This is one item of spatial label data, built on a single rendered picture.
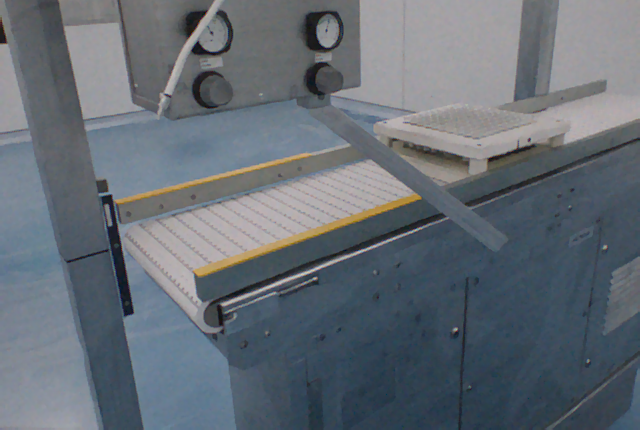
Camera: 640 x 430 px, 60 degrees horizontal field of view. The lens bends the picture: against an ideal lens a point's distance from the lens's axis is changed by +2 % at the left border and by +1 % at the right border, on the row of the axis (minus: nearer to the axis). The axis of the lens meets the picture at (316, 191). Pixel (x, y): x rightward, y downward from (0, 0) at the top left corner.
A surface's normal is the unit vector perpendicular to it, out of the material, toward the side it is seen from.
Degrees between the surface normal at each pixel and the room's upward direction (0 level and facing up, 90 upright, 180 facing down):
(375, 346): 90
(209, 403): 0
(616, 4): 90
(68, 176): 90
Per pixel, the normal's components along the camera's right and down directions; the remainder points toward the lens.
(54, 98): 0.59, 0.26
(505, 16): -0.80, 0.25
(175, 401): -0.04, -0.94
